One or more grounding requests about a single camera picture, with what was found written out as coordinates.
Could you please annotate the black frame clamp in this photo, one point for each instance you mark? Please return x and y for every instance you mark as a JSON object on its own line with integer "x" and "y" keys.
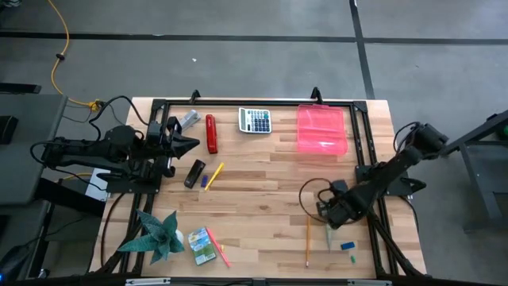
{"x": 195, "y": 96}
{"x": 316, "y": 95}

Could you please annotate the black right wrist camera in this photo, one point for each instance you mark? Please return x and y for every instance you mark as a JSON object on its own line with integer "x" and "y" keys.
{"x": 339, "y": 187}

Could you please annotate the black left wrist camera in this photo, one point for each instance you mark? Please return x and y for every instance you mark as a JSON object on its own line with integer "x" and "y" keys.
{"x": 155, "y": 133}

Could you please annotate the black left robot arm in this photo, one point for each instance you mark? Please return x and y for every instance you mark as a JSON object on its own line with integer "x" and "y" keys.
{"x": 79, "y": 149}

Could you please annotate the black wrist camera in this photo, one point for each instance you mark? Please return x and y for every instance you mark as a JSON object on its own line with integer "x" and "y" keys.
{"x": 339, "y": 187}
{"x": 155, "y": 133}

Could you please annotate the small purple eraser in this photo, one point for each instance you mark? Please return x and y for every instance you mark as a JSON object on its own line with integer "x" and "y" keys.
{"x": 204, "y": 181}

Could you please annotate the dark metal cart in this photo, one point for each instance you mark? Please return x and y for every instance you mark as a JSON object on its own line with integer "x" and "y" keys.
{"x": 476, "y": 175}

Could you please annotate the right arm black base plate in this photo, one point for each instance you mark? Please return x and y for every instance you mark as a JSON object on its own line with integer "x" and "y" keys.
{"x": 401, "y": 186}

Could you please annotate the green artificial plant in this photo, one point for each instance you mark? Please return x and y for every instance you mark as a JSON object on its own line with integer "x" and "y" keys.
{"x": 158, "y": 236}

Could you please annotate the pink pen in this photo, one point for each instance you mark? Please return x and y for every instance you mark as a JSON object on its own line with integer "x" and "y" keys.
{"x": 217, "y": 246}

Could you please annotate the grey side table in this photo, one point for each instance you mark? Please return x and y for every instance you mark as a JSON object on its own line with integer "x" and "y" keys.
{"x": 24, "y": 171}

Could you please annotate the yellow pen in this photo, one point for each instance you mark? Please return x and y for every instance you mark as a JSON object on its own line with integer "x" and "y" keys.
{"x": 214, "y": 176}

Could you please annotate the small white plant pot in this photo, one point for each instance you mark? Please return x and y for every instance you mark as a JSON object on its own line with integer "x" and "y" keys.
{"x": 180, "y": 237}

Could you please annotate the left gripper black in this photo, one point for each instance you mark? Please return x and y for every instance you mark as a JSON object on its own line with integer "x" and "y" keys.
{"x": 167, "y": 148}

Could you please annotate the black flat bar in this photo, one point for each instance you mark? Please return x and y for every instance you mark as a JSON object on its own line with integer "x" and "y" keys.
{"x": 20, "y": 88}

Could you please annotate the green printed card box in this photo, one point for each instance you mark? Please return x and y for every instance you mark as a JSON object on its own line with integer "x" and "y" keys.
{"x": 201, "y": 247}

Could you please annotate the pink transparent plastic tray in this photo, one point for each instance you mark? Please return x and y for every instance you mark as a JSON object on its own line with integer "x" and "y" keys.
{"x": 321, "y": 131}

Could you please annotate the black device box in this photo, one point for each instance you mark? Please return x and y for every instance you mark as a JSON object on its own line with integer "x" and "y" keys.
{"x": 8, "y": 129}

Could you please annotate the silver metal bracket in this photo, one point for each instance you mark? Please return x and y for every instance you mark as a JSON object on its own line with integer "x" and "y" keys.
{"x": 147, "y": 281}
{"x": 369, "y": 283}

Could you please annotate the red stapler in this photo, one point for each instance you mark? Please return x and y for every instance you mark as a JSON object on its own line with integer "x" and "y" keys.
{"x": 211, "y": 135}

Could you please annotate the orange wooden pencil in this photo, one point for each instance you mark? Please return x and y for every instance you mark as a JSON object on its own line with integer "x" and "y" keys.
{"x": 307, "y": 242}

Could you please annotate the grey desk calculator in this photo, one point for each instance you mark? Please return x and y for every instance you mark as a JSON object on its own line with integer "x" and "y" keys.
{"x": 255, "y": 120}

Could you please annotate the black aluminium table frame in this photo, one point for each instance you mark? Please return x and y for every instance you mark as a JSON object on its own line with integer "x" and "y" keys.
{"x": 258, "y": 102}

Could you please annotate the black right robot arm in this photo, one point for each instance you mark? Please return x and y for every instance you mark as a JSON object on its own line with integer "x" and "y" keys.
{"x": 397, "y": 163}

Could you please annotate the blue eraser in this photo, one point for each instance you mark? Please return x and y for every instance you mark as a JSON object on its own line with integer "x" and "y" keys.
{"x": 347, "y": 246}

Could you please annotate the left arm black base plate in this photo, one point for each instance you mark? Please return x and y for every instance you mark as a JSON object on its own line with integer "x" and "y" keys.
{"x": 135, "y": 186}

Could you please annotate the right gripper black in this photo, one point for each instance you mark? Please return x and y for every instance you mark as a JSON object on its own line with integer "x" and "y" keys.
{"x": 337, "y": 212}

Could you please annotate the white power box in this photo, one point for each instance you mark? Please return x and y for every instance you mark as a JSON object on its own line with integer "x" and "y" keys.
{"x": 97, "y": 186}

